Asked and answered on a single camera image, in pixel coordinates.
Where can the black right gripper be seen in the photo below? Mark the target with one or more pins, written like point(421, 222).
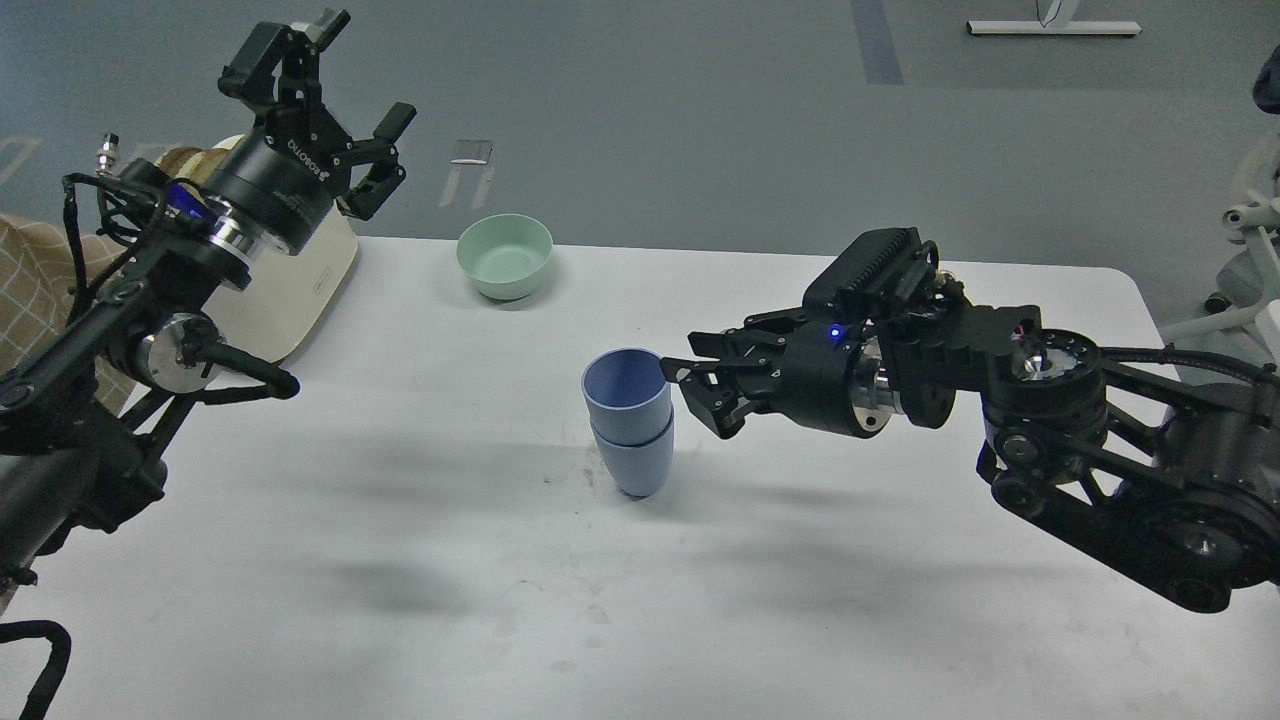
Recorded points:
point(735, 375)

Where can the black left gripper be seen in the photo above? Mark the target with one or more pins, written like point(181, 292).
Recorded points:
point(266, 176)

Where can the blue cup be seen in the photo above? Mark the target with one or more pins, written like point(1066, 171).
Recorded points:
point(639, 471)
point(627, 395)

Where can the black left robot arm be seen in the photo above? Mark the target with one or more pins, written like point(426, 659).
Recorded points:
point(87, 417)

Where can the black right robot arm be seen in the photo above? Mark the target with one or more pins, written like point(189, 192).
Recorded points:
point(1157, 462)

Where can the brown bread slice front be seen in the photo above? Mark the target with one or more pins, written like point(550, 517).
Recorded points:
point(190, 163)

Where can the silver floor socket plate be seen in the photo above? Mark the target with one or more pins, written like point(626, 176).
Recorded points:
point(470, 152)

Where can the cream white toaster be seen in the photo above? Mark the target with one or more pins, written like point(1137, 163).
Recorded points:
point(285, 297)

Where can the green bowl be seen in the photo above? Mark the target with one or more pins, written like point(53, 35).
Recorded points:
point(506, 257)

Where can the checkered beige cloth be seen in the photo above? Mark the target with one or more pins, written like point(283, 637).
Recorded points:
point(37, 274)

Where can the white desk base foot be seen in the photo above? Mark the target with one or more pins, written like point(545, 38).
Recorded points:
point(1058, 19)

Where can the white chair base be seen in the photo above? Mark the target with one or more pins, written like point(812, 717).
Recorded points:
point(1248, 285)

